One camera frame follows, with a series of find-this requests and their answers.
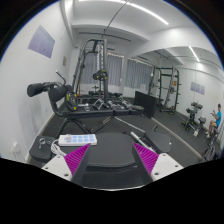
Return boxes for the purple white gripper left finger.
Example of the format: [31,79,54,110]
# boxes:
[42,144,90,183]

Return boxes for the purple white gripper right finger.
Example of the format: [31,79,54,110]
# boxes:
[132,143,183,181]

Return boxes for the black bench back pad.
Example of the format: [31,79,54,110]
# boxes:
[144,131,171,153]

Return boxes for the white power strip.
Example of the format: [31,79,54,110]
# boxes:
[58,134,97,146]

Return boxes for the small black padded stool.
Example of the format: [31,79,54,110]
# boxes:
[29,136,54,162]

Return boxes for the chrome barbell bar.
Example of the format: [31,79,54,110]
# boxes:
[114,116,156,152]

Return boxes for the metal clip on stool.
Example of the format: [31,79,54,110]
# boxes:
[39,138,46,149]

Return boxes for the black padded bench seat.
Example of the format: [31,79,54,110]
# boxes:
[88,132,135,168]

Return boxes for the black plyo box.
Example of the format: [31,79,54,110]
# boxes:
[134,91,156,118]

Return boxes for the person in blue shirt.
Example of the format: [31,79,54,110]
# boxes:
[206,105,221,138]

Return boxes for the black power rack in mirror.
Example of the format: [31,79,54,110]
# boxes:
[148,67,180,115]

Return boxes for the grey window curtains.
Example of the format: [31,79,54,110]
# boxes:
[81,54,152,88]

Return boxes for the white power cable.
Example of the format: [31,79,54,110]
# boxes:
[50,139,68,158]

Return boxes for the black weight bench frame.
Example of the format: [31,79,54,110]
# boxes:
[27,72,113,135]

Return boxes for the black cable machine rack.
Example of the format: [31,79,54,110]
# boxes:
[72,38,109,107]

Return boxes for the purple wall poster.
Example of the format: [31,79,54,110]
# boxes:
[28,25,55,58]

